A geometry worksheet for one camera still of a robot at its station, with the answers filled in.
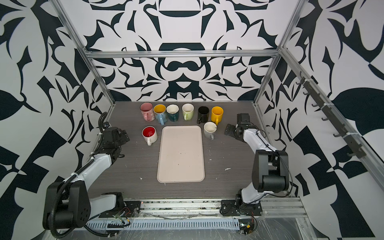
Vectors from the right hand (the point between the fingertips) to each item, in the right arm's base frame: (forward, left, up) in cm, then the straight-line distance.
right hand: (234, 131), depth 92 cm
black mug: (+14, +18, -1) cm, 23 cm away
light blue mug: (+18, +48, 0) cm, 52 cm away
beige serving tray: (-11, +33, -9) cm, 36 cm away
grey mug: (+4, +15, -3) cm, 15 cm away
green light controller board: (-46, +1, -10) cm, 48 cm away
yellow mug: (+16, +9, -1) cm, 18 cm away
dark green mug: (+18, +39, -1) cm, 43 cm away
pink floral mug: (+16, +56, +3) cm, 58 cm away
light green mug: (+20, +29, -2) cm, 35 cm away
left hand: (-4, +70, +6) cm, 70 cm away
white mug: (+2, +53, -6) cm, 54 cm away
